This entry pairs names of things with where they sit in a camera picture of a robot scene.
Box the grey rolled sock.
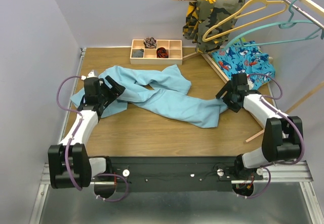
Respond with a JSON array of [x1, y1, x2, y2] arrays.
[[132, 49, 144, 58]]

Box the yellow plastic hanger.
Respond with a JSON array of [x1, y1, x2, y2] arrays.
[[201, 0, 295, 43]]

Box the wooden clothes rack frame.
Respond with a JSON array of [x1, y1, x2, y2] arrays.
[[179, 0, 323, 143]]

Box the patterned pink black sock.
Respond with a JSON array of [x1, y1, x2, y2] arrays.
[[143, 37, 157, 49]]

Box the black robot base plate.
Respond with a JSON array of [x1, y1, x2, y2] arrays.
[[95, 157, 263, 193]]

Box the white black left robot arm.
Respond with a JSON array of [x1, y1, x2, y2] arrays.
[[48, 73, 125, 191]]

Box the aluminium table edge rail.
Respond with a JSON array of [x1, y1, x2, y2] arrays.
[[57, 47, 87, 148]]

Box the blue shark print shorts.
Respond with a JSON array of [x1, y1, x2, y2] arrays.
[[212, 46, 275, 90]]

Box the wooden compartment tray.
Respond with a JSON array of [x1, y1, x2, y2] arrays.
[[130, 39, 183, 65]]

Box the light blue trousers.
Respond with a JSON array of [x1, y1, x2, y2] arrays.
[[70, 64, 228, 130]]

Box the metal hanging rod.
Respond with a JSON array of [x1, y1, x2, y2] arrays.
[[255, 0, 324, 31]]

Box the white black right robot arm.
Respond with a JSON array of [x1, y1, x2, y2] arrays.
[[216, 73, 305, 180]]

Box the camouflage shorts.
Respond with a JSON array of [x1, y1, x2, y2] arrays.
[[183, 0, 246, 54]]

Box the teal plastic hanger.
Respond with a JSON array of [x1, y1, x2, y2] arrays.
[[224, 0, 323, 50]]

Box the orange black rolled sock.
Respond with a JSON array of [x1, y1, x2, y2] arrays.
[[156, 47, 169, 58]]

